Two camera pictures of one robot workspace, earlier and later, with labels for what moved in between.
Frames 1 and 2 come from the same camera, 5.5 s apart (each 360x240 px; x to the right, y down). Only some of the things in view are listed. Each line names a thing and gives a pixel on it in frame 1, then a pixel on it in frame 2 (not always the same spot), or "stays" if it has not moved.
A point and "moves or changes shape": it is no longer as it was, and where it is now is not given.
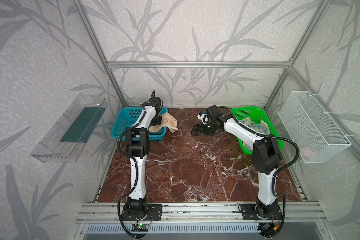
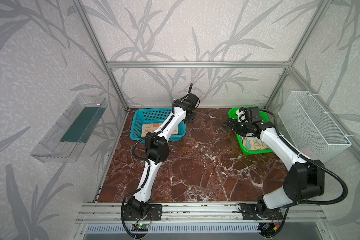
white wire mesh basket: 318,136 stays
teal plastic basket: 126,117 moves or changes shape
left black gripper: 157,119 -> 190,117
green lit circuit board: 140,227 stays
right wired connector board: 267,229 stays
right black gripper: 200,128 -> 232,125
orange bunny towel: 168,121 moves or changes shape
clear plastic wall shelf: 68,139 stays
